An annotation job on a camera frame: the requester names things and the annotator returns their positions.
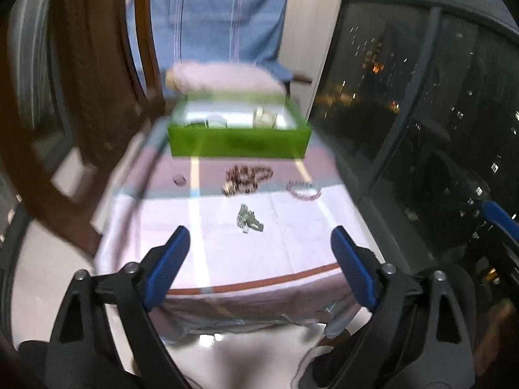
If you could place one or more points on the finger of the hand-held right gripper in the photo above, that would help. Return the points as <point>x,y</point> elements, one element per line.
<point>500,221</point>

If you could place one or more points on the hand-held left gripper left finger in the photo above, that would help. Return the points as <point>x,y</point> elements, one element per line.
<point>164,269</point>

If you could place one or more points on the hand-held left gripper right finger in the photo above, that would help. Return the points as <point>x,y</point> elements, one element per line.
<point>357,269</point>

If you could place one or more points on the green cardboard box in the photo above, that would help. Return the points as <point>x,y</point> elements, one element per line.
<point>239,142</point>

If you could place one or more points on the person's right forearm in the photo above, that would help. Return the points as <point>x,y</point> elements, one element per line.
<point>500,328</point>

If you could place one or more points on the striped pink cloth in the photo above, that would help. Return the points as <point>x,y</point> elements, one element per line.
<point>243,259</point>

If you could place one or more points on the dark framed glass window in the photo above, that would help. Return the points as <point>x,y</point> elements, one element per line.
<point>405,109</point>

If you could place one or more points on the carved wooden chair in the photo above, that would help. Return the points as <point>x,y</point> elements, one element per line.
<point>93,89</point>

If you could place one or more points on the dark wooden bench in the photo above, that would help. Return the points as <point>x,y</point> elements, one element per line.
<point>300,81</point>

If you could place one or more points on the pink pillow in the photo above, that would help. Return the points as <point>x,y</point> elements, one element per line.
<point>227,77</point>

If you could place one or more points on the glass sliding door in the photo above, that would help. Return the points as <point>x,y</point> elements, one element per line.
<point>28,89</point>

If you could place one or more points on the blue plaid cloth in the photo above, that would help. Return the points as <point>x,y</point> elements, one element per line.
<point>219,12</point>

